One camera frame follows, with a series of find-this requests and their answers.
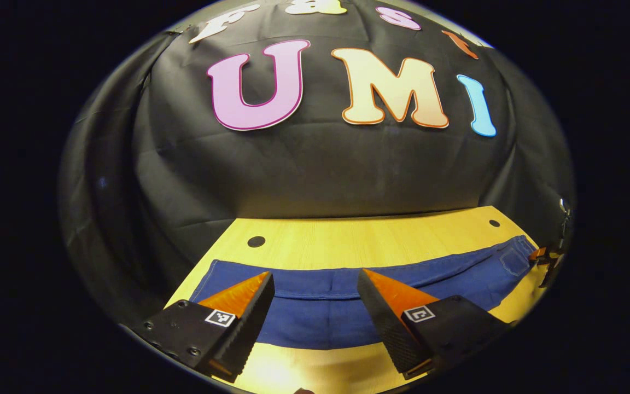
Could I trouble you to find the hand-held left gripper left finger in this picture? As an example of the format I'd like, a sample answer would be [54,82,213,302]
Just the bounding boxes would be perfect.
[140,271,276,384]

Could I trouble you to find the blue jeans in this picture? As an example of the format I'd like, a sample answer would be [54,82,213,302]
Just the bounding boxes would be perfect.
[189,235,539,351]

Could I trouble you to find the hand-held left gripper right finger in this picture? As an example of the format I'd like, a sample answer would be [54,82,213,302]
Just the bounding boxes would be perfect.
[357,268,518,381]

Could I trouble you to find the black backdrop cloth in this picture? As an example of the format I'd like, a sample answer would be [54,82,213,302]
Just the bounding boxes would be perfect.
[58,0,576,323]

